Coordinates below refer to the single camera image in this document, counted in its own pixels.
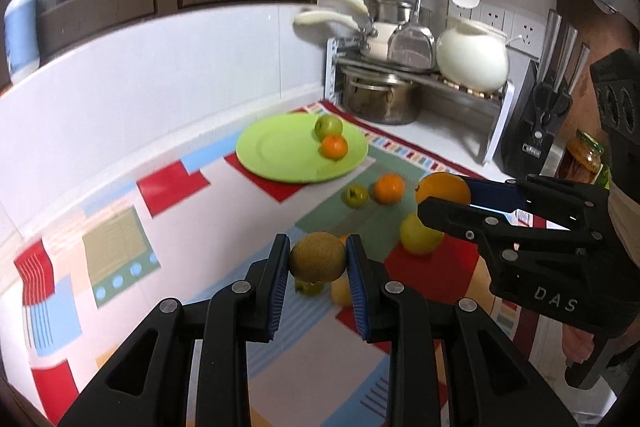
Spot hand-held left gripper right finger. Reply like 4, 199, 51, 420
346, 234, 581, 427

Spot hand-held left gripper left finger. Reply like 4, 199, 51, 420
57, 233, 292, 427

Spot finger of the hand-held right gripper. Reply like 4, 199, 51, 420
416, 197, 608, 268
465, 173, 610, 230

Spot large orange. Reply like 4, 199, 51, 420
415, 173, 472, 210

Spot brown kiwi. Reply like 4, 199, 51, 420
289, 232, 348, 284

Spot green plate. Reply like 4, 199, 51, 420
235, 113, 370, 184

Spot person's right hand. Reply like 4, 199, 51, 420
561, 326, 597, 365

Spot small green fruit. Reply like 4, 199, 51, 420
294, 278, 326, 297

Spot yellow lemon fruit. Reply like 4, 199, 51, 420
399, 213, 445, 256

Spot black knife block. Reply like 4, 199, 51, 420
500, 57, 576, 178

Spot white dish rack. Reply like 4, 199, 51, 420
325, 34, 516, 165

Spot small orange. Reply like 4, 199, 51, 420
320, 134, 349, 160
374, 173, 406, 205

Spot small green apple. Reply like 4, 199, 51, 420
342, 184, 369, 208

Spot colourful patterned mat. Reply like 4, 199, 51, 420
12, 99, 566, 427

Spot glass jar with orange contents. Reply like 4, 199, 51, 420
557, 129, 606, 186

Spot person's beige clothing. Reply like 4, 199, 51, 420
607, 186, 640, 269

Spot black kitchen scissors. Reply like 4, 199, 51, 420
531, 82, 572, 130

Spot wooden bead trivet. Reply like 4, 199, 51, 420
439, 74, 502, 101

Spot large steel pot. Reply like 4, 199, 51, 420
340, 72, 421, 126

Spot white ceramic pot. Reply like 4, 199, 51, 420
436, 17, 526, 91

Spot dark wooden cutting board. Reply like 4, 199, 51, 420
556, 0, 640, 158

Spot white and blue pump bottle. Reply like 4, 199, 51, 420
4, 0, 41, 85

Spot steel handled knife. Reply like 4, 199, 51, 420
571, 44, 592, 96
544, 9, 562, 82
556, 24, 579, 92

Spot white wall socket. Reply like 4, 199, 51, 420
480, 4, 516, 28
513, 13, 544, 56

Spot white saucepan with cream handle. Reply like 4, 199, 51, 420
294, 9, 401, 60

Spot steel pot with cream handle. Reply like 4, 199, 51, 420
306, 0, 433, 28

